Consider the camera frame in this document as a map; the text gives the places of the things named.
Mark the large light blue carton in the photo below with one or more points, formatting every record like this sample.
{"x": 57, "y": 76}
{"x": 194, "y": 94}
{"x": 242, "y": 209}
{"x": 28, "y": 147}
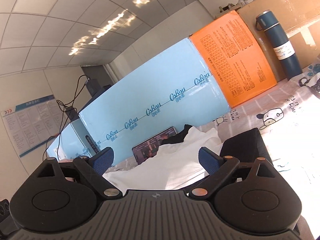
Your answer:
{"x": 150, "y": 87}

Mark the dark blue vacuum bottle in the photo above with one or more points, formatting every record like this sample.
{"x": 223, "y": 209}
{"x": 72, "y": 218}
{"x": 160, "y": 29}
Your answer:
{"x": 280, "y": 42}

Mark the smartphone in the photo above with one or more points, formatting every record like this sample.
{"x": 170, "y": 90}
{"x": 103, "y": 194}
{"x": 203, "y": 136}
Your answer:
{"x": 152, "y": 145}

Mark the pink knitted sweater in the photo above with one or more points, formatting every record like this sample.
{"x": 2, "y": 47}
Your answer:
{"x": 65, "y": 160}

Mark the orange printed carton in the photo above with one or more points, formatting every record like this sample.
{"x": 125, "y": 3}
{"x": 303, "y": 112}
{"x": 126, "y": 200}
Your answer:
{"x": 232, "y": 62}

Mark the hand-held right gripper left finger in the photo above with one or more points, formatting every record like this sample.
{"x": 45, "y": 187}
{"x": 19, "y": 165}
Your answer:
{"x": 103, "y": 160}

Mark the white garment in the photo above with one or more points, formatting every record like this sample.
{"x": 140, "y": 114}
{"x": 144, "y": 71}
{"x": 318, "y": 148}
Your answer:
{"x": 162, "y": 165}

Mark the wall poster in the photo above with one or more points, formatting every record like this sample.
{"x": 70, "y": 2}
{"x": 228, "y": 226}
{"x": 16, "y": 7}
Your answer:
{"x": 32, "y": 125}

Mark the black power adapter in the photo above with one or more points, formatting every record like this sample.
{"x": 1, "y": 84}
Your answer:
{"x": 91, "y": 86}
{"x": 71, "y": 113}

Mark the dark grey garment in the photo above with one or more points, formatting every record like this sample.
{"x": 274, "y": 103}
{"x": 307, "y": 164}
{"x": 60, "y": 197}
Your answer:
{"x": 245, "y": 142}

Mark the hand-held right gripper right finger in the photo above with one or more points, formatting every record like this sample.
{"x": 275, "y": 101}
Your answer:
{"x": 208, "y": 161}

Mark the brown cardboard box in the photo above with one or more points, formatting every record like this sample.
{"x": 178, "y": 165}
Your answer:
{"x": 287, "y": 5}

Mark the cartoon printed bed sheet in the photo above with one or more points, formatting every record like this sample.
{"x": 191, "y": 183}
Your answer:
{"x": 287, "y": 135}

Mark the dark door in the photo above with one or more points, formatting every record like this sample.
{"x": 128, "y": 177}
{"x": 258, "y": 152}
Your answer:
{"x": 100, "y": 72}

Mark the small light blue carton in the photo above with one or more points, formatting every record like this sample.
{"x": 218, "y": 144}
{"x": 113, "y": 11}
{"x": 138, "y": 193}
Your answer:
{"x": 72, "y": 142}

